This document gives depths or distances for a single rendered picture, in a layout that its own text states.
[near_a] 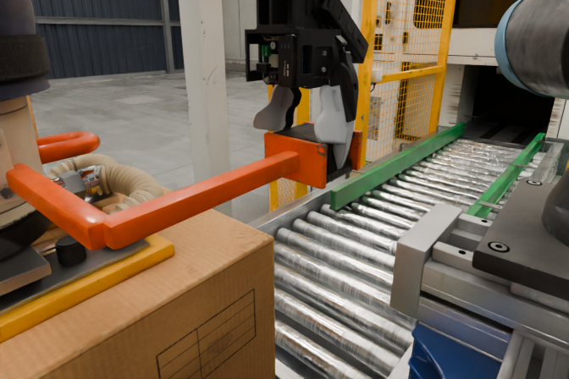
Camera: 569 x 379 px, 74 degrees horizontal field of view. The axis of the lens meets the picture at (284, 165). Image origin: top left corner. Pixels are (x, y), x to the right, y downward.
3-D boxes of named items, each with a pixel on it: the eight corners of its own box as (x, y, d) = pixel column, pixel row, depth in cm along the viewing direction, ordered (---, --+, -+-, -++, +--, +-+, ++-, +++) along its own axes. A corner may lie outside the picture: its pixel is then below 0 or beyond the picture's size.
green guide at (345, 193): (448, 131, 267) (450, 119, 264) (464, 134, 261) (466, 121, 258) (313, 204, 153) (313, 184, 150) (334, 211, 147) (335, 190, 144)
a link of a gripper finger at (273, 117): (236, 150, 46) (254, 79, 41) (269, 140, 50) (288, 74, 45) (254, 163, 44) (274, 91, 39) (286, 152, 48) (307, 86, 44)
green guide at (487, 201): (536, 145, 234) (539, 131, 231) (556, 148, 228) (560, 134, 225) (447, 250, 120) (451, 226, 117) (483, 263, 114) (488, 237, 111)
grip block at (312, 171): (305, 156, 52) (306, 120, 50) (360, 169, 47) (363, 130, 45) (263, 172, 46) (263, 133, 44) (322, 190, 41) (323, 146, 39)
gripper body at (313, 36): (244, 88, 40) (240, -41, 36) (294, 81, 46) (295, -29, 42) (301, 95, 35) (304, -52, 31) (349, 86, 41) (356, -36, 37)
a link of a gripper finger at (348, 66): (323, 129, 42) (302, 52, 41) (331, 125, 43) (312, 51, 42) (359, 119, 38) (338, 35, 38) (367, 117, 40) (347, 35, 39)
